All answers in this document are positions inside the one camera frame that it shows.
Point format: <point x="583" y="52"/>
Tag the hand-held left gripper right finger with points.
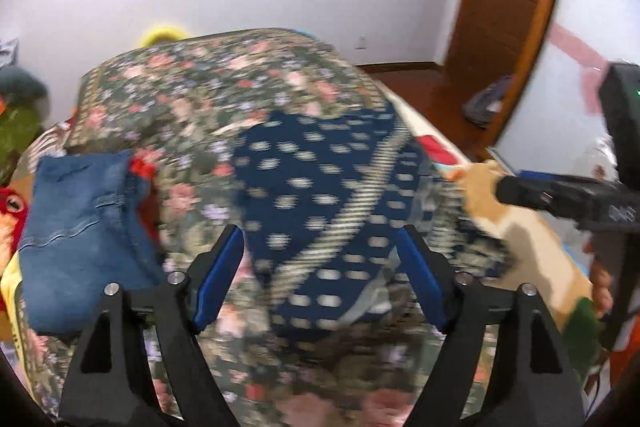
<point x="425" y="277"/>

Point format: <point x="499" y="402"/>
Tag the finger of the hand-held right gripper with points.
<point x="540" y="194"/>

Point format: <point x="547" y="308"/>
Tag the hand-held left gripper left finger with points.
<point x="220" y="277"/>

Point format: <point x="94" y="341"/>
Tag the navy patterned sweater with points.
<point x="310" y="187"/>

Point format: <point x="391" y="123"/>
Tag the person's right hand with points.
<point x="601" y="289"/>

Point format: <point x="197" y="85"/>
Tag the beige printed blanket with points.
<point x="525" y="227"/>

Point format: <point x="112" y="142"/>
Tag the grey bag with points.
<point x="487" y="104"/>

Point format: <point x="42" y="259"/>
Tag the red cloth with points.
<point x="142" y="177"/>

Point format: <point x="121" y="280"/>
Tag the folded blue jeans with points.
<point x="75" y="232"/>

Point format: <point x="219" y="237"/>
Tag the floral blanket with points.
<point x="200" y="107"/>

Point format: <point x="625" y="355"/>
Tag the wooden door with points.
<point x="510" y="7"/>

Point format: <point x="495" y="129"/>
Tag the red plush toy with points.
<point x="12" y="212"/>

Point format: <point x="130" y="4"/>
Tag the yellow plush toy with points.
<point x="160" y="36"/>

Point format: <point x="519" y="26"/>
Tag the green plush toy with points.
<point x="20" y="127"/>

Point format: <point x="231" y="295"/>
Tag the white wall socket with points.
<point x="361" y="44"/>

